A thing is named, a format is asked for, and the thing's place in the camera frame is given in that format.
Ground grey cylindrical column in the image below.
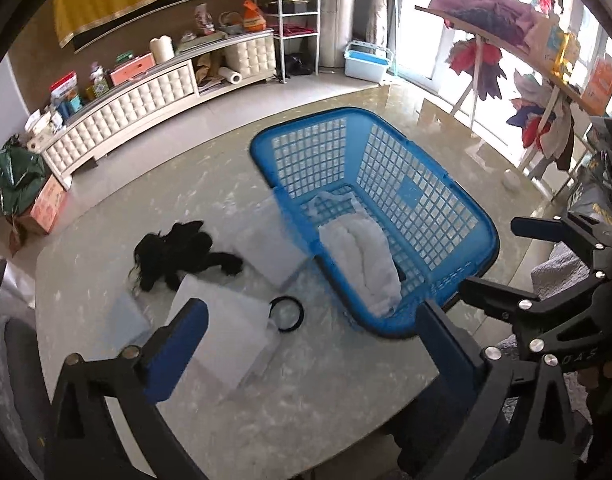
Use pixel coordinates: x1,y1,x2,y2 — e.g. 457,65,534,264
318,0,359,68

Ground white clothes drying rack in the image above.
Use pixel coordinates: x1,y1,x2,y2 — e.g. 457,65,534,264
415,4,612,181

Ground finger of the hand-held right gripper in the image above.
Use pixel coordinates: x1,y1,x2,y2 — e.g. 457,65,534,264
458,276,608,357
511,212,612,262

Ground orange bag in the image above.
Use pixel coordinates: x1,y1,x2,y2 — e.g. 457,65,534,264
242,0,267,31

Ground patterned curtain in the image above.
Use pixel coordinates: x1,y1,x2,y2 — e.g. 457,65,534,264
358,0,403,56

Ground black elastic band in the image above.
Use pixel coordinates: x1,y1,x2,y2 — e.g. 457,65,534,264
268,296,305,333

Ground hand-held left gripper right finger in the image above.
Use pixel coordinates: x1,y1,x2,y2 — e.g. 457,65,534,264
401,300,594,480

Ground white metal shelf rack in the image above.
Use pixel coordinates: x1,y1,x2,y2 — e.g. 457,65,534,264
252,0,322,84

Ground black plush cloth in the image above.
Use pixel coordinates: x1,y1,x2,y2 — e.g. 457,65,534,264
127,220,244,292

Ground printed snack bag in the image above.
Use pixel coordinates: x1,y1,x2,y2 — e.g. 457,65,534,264
193,4,214,36

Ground red hanging cloth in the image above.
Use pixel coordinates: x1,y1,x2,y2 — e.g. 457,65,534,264
447,40,507,101

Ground grey textured cloth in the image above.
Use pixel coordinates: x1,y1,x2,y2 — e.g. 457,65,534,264
530,247,594,306

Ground small wicker basket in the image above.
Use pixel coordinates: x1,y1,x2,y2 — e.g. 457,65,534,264
217,11,244,33

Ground purple cloth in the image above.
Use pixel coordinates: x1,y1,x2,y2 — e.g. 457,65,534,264
428,0,539,51

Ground blue and white plastic bin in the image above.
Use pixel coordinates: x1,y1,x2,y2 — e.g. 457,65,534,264
343,40,392,86

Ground red folded cloth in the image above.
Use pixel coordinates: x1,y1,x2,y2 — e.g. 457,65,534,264
278,23,318,38

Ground white fluffy cloth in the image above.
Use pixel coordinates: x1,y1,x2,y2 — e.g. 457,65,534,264
306,187,404,318

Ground orange printed cardboard box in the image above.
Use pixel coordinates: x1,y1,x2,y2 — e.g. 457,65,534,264
28,175,69,235

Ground hanging mixed clothes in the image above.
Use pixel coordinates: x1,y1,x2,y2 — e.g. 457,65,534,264
506,70,577,171

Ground green plastic bag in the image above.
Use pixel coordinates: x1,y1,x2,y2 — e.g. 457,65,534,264
0,135,47,216

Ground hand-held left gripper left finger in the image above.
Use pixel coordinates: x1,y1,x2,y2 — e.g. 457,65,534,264
45,298,210,480

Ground grey-white foam sheet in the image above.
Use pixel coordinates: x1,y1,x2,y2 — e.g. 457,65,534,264
231,220,313,289

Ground black bag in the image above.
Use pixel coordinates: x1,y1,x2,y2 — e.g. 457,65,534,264
284,53,317,77

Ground red and white packet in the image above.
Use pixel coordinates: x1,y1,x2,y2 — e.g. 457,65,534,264
49,71,80,111

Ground white tufted cabinet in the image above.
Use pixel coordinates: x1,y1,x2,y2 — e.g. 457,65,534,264
38,30,278,180

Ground brown paper bag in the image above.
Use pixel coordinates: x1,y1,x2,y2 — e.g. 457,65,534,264
193,52,222,86

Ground small white foam sheet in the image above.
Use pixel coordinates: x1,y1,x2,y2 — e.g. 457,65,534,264
103,290,158,356

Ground white cylinder roll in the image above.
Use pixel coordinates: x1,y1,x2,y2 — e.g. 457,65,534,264
150,36,175,65

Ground blue plastic laundry basket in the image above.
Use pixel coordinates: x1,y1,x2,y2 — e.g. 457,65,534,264
249,106,500,339

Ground pink box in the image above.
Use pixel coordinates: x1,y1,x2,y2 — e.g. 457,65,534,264
108,53,155,87

